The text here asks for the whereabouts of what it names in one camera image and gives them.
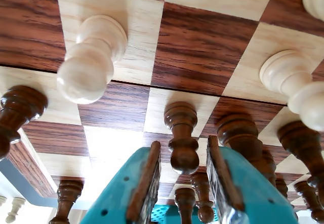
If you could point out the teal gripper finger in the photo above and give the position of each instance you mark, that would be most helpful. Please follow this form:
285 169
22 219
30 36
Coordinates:
119 196
248 198

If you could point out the dark wooden pawn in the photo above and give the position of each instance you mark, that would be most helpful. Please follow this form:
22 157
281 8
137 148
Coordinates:
310 201
202 193
181 137
17 107

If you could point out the light wooden pawn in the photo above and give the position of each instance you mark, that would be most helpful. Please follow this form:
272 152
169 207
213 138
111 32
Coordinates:
286 72
93 56

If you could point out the teal perforated robot base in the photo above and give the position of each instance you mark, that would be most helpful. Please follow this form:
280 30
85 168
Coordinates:
159 212

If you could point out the light wooden chess piece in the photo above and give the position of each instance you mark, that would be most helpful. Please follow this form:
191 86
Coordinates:
2 200
15 208

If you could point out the wooden folding chess board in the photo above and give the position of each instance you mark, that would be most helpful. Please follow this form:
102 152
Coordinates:
197 44

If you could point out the dark wooden queen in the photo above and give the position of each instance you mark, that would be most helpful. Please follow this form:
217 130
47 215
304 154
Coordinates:
281 188

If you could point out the dark wooden rook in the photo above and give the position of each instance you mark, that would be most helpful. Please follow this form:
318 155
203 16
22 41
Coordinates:
68 193

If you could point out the dark wooden king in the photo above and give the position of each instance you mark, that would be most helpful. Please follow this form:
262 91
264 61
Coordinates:
185 201

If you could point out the dark pawn beside king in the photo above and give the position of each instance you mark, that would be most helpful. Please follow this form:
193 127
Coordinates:
301 143

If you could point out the dark grey mat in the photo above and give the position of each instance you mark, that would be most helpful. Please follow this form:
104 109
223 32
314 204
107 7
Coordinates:
15 177

